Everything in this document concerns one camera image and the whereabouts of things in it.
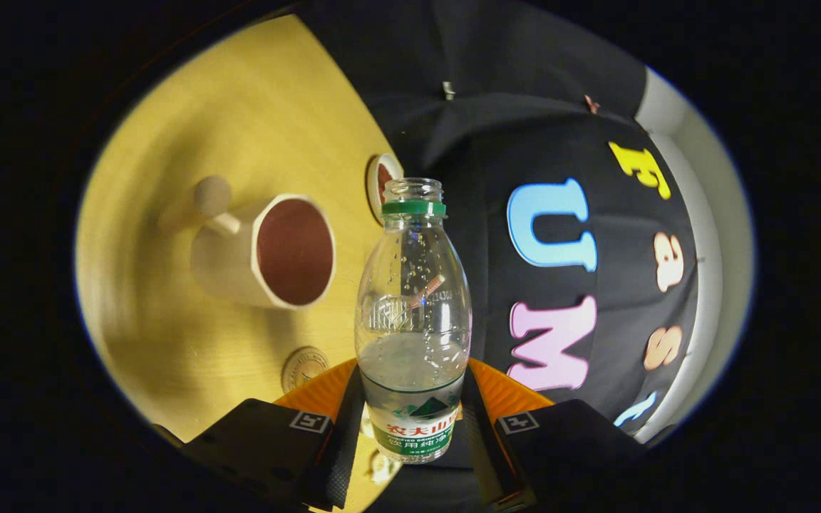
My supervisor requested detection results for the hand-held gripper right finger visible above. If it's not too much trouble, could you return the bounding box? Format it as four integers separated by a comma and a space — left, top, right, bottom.
460, 358, 675, 512

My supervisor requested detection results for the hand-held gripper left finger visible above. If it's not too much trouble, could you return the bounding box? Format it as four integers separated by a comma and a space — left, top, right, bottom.
153, 358, 367, 512

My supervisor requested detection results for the round wooden coaster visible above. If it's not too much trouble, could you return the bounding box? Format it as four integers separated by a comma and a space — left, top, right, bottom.
282, 346, 330, 393

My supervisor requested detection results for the clear plastic bottle green label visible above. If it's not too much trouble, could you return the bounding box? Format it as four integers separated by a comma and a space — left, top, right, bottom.
355, 178, 473, 465

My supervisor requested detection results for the cream cup with wooden handle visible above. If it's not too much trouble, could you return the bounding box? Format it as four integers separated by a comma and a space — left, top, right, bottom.
158, 175, 337, 311

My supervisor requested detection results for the wooden table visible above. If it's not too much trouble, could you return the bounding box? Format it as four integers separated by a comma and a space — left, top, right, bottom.
74, 14, 406, 513

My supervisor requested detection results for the small round grey plate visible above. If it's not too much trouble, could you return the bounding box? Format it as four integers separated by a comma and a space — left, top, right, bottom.
366, 153, 405, 219

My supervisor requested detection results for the black backdrop cloth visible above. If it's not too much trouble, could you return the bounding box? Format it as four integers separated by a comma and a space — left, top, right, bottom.
295, 0, 702, 512

